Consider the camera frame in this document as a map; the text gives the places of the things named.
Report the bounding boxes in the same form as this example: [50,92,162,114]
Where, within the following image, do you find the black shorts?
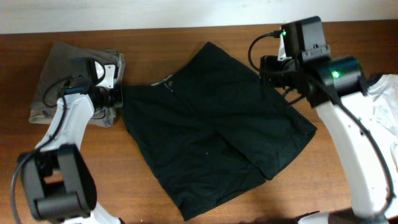
[121,42,317,220]

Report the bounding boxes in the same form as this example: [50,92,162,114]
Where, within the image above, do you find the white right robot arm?
[259,56,397,223]

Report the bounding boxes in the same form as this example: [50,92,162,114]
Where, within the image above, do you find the folded grey shorts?
[29,42,126,124]

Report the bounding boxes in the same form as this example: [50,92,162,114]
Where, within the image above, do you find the white t-shirt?
[365,73,398,218]

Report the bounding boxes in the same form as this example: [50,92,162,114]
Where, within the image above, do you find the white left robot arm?
[11,58,123,224]

